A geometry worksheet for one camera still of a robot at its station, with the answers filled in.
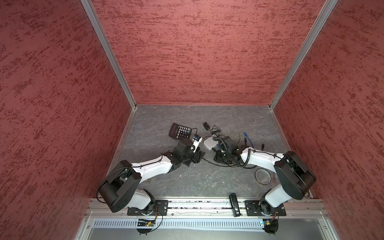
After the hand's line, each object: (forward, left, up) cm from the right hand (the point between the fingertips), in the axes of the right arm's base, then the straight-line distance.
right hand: (214, 162), depth 89 cm
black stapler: (-24, -7, +2) cm, 25 cm away
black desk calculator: (+23, +22, +1) cm, 32 cm away
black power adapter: (+28, +3, +1) cm, 28 cm away
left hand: (+4, +9, +6) cm, 11 cm away
